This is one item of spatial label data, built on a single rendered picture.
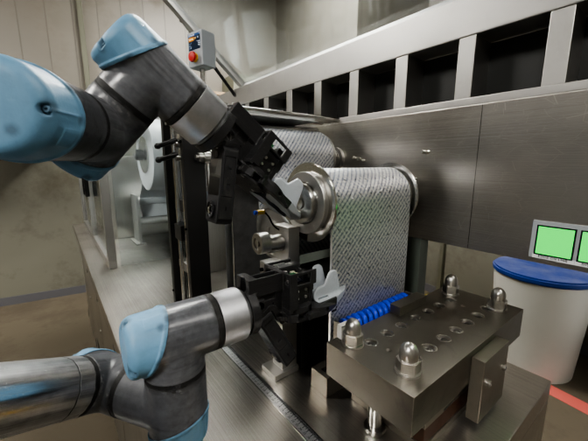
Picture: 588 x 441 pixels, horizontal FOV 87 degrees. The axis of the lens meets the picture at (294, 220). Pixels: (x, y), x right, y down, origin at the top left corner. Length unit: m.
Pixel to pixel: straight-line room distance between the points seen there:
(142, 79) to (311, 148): 0.49
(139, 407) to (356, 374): 0.30
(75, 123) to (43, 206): 3.48
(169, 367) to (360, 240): 0.38
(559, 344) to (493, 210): 1.82
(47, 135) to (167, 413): 0.33
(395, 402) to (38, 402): 0.42
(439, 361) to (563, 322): 1.92
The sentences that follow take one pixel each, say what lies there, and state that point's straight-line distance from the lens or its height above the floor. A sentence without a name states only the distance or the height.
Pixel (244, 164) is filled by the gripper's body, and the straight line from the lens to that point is 0.47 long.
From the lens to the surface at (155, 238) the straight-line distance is 1.49.
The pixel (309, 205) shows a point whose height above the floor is 1.25.
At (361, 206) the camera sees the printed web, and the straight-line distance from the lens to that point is 0.59.
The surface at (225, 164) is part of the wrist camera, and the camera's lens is 0.46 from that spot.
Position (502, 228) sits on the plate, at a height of 1.19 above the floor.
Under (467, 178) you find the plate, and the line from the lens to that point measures 0.76.
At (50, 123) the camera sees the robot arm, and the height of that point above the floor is 1.35.
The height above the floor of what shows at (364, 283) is 1.09.
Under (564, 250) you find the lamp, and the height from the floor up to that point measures 1.17.
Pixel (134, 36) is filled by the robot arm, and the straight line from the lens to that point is 0.43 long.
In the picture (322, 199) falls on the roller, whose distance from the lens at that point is 0.53.
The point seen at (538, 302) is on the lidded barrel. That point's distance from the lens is 2.36.
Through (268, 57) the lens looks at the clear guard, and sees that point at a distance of 1.30.
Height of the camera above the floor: 1.32
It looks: 10 degrees down
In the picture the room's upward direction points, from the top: straight up
